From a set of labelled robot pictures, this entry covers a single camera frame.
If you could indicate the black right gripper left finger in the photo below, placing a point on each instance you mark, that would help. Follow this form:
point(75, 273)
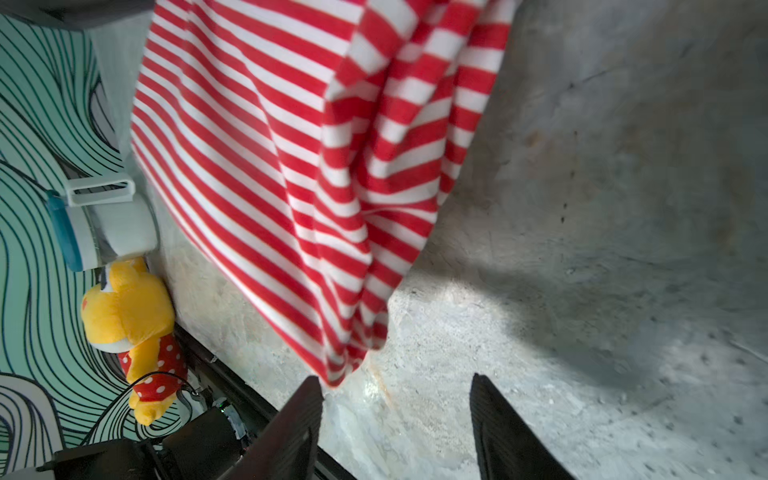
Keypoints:
point(288, 447)

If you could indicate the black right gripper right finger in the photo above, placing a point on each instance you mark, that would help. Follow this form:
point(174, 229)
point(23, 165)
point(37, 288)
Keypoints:
point(506, 447)

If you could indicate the yellow red plush doll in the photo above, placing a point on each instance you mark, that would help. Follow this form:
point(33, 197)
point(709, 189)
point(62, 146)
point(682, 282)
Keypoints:
point(129, 313)

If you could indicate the teal round lid object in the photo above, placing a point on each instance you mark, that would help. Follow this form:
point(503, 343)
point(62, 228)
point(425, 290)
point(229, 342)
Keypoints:
point(100, 220)

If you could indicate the red white striped tank top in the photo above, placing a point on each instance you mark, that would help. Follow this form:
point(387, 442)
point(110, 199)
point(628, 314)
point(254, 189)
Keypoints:
point(306, 147)

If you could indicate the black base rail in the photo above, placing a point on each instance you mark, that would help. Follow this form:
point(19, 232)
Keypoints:
point(213, 373)

